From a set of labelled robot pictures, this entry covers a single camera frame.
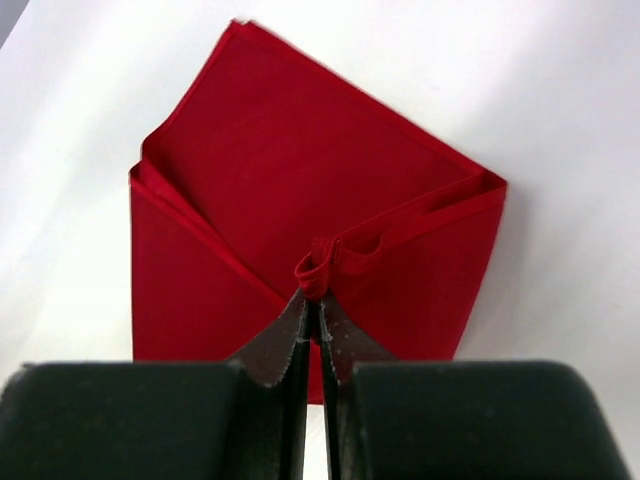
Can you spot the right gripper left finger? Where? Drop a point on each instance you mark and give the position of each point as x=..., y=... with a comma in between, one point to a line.
x=242, y=418

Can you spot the red cloth napkin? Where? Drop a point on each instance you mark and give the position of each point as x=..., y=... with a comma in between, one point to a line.
x=272, y=176

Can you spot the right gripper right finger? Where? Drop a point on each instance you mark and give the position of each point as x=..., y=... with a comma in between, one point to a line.
x=391, y=419

